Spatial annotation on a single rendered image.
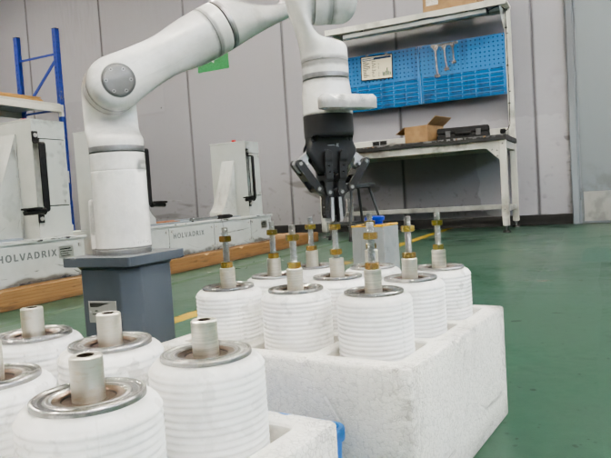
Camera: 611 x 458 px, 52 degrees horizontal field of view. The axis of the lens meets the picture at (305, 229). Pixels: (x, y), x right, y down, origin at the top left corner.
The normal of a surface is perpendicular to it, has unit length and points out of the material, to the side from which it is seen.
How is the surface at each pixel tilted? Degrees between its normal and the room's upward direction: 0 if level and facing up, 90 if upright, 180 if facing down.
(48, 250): 90
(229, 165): 69
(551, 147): 90
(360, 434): 90
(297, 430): 0
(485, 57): 90
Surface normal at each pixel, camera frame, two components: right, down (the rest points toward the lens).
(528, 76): -0.43, 0.07
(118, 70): 0.43, -0.10
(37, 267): 0.90, -0.04
